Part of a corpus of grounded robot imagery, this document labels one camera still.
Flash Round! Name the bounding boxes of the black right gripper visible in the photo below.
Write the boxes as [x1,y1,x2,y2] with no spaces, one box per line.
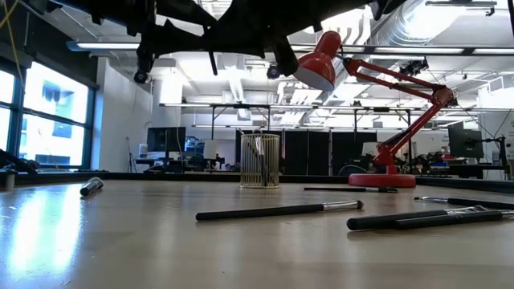
[240,0,370,78]

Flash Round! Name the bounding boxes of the black brush round dark head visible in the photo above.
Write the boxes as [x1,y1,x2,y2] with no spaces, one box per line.
[195,199,365,222]

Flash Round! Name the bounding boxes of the thin brush long silver tip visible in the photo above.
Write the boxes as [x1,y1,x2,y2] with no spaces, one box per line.
[412,195,514,210]

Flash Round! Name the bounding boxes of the white rectangular box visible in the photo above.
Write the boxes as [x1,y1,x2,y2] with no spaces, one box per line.
[203,139,218,161]

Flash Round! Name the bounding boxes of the black computer monitor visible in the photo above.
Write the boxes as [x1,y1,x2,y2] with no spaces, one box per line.
[447,121,485,160]
[146,126,187,160]

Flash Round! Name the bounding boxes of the long ceiling light bar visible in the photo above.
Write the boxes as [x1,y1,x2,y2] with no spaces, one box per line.
[67,41,514,56]

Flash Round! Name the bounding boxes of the black office desk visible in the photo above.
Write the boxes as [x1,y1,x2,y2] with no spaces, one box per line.
[134,157,226,174]

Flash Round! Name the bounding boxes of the red desk lamp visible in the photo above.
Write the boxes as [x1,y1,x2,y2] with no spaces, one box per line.
[292,31,459,189]

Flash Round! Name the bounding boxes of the thin tripod stand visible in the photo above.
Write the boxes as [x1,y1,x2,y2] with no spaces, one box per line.
[125,136,137,173]

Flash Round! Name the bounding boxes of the large glass window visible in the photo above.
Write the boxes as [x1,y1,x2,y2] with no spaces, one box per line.
[0,59,96,170]

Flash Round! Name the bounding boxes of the cluttered office desk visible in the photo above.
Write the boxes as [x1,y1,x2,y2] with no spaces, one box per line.
[417,160,511,180]

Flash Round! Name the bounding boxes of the black slanted strut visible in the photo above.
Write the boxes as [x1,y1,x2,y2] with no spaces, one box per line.
[0,148,41,176]

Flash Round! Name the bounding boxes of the black metal rack frame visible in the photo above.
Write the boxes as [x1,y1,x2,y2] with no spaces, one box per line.
[159,102,479,133]

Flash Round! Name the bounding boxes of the black ceiling camera mount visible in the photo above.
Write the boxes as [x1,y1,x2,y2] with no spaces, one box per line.
[399,57,430,77]

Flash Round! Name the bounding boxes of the gold wire brush holder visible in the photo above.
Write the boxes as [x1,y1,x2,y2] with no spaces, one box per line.
[239,132,281,189]

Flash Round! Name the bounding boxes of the black aluminium table frame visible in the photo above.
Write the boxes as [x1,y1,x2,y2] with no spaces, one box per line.
[0,170,514,195]

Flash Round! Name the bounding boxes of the yellow hanging cable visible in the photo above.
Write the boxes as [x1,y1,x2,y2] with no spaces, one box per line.
[0,0,22,81]

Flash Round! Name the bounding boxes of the grey cylindrical post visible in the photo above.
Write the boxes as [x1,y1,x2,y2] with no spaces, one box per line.
[1,169,18,192]

